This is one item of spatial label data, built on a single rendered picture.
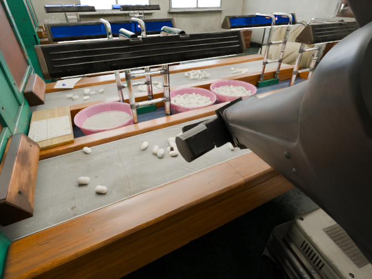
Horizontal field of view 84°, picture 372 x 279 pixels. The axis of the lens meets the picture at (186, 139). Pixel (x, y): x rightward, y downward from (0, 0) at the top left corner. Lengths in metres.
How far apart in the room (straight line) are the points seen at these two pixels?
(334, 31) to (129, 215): 1.12
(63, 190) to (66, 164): 0.12
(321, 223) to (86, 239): 0.84
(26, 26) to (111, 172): 2.71
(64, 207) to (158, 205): 0.26
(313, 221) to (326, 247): 0.10
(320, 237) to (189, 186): 0.57
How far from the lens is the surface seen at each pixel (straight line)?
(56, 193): 0.72
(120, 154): 0.78
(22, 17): 3.24
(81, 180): 0.69
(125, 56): 0.62
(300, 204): 1.73
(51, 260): 0.56
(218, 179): 0.62
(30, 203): 0.62
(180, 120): 0.91
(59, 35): 1.16
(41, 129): 0.98
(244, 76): 1.50
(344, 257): 0.97
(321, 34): 1.14
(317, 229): 0.99
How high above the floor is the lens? 1.20
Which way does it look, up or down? 35 degrees down
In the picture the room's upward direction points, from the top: straight up
